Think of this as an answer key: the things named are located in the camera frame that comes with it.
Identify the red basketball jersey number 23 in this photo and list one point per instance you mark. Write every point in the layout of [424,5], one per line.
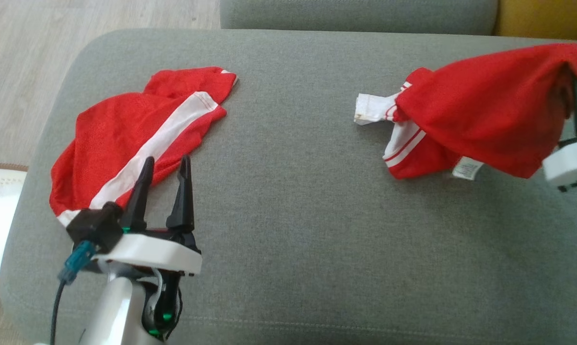
[485,120]

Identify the yellow sofa back cushion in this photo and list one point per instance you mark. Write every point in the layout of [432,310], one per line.
[547,17]

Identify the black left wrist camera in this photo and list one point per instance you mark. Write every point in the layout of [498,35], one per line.
[94,225]

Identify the red shorts with white stripe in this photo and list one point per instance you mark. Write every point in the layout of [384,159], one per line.
[116,129]

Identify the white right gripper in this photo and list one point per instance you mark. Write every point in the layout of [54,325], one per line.
[569,160]

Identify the teal left camera connector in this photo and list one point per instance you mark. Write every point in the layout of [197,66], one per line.
[76,261]

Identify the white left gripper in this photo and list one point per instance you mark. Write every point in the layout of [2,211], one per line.
[154,251]

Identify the large grey fabric ottoman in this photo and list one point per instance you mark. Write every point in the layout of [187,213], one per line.
[293,215]

